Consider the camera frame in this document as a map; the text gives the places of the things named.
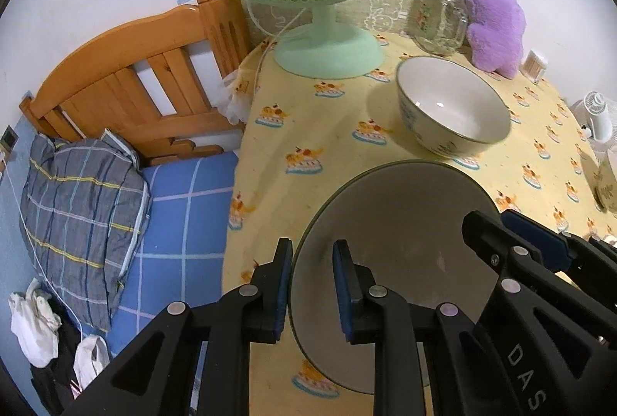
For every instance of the wall power socket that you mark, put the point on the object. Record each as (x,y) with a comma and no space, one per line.
(8,140)

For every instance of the white cloth pile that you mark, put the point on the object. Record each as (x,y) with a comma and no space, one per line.
(35,325)

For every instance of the grey bowl with dark rim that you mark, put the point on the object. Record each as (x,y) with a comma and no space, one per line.
(402,220)

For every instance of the yellow cake-print tablecloth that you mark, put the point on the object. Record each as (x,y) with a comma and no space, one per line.
(305,138)

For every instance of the white standing fan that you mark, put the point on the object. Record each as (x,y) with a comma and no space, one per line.
(597,116)

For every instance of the grey plaid pillow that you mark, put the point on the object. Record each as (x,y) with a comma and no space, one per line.
(84,209)

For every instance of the white patterned ceramic bowl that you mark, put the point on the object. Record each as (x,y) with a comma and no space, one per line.
(450,110)

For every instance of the glass jar with dark lid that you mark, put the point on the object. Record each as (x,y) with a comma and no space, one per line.
(439,26)

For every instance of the cotton swab container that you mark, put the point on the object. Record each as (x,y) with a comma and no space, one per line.
(534,66)

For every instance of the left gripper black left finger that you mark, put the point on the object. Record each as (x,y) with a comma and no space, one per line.
(252,313)

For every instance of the purple plush toy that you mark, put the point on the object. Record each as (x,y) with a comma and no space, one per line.
(495,34)

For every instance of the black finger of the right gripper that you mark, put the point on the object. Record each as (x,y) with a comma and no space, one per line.
(495,245)
(552,247)

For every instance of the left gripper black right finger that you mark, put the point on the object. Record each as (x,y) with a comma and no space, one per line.
(372,314)

